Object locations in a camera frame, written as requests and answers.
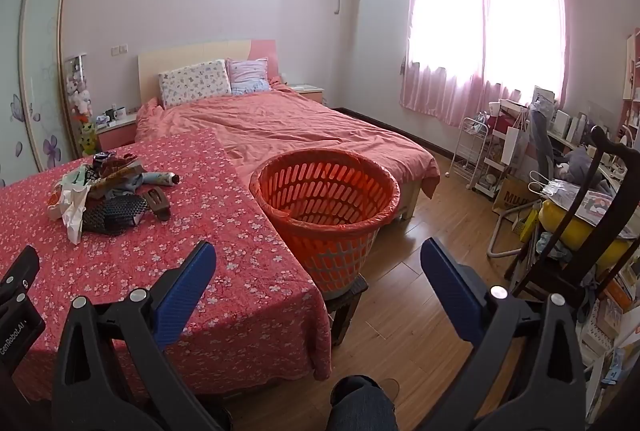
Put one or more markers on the pink curtain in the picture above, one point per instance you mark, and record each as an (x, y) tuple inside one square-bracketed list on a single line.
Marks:
[(450, 91)]

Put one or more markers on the flower print sliding wardrobe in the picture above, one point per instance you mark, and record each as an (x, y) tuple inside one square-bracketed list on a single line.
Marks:
[(35, 61)]

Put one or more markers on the blue and white snack wrapper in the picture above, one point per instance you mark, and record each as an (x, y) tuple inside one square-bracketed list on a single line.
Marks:
[(101, 157)]

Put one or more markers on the white printed plastic wrapper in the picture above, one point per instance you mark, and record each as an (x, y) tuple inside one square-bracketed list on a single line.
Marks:
[(75, 211)]

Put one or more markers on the white mug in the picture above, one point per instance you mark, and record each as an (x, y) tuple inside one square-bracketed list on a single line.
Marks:
[(120, 113)]

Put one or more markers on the beige and pink headboard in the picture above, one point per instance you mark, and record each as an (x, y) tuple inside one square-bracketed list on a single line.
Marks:
[(190, 56)]

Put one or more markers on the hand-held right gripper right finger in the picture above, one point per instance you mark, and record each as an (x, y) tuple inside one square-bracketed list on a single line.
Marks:
[(455, 291)]

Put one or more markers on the clear column of plush toys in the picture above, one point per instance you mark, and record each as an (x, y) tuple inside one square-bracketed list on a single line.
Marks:
[(80, 96)]

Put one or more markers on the white floral pillow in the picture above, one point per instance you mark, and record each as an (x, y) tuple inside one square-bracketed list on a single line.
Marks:
[(195, 83)]

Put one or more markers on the white paper bag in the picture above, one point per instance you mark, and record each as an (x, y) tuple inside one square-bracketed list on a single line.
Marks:
[(515, 146)]

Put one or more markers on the low white shelf with books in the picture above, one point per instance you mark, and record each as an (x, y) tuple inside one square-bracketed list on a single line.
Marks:
[(615, 311)]

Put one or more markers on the black hair brush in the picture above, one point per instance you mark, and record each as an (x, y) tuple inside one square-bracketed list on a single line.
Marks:
[(112, 213)]

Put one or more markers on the pink striped pillow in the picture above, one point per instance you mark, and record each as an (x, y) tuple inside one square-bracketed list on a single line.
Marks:
[(247, 76)]

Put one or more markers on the bed with orange duvet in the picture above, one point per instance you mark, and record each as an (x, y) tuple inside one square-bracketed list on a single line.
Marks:
[(310, 121)]

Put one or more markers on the cluttered white desk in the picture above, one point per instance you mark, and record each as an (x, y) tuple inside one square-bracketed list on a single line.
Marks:
[(565, 133)]

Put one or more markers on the dark wooden chair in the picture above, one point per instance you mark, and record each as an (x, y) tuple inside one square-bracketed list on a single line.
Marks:
[(600, 146)]

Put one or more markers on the dark wooden stool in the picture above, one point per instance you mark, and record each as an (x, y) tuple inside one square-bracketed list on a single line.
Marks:
[(345, 306)]

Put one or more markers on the red plaid cloth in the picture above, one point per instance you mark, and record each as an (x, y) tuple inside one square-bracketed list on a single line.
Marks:
[(122, 168)]

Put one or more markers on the pink and white nightstand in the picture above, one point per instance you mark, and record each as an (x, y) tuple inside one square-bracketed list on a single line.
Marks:
[(305, 88), (115, 138)]

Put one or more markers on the light blue floral cream tube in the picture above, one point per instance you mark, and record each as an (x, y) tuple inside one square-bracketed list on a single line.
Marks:
[(160, 178)]

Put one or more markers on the orange plastic basket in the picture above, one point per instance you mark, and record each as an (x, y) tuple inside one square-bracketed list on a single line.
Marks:
[(330, 256)]

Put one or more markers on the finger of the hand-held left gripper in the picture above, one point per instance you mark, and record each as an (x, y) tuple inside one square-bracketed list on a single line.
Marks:
[(20, 271)]

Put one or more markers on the white wall socket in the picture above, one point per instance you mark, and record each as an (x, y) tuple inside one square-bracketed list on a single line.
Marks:
[(119, 49)]

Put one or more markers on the pink bookshelf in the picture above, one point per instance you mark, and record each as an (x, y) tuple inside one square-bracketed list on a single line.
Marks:
[(632, 76)]

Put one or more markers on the person's leg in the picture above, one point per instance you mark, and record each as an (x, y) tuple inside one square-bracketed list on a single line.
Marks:
[(360, 406)]

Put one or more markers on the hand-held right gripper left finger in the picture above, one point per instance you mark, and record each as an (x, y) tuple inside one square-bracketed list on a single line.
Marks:
[(185, 286)]

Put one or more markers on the grey cloth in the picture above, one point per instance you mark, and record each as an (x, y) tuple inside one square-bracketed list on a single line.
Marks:
[(127, 187)]

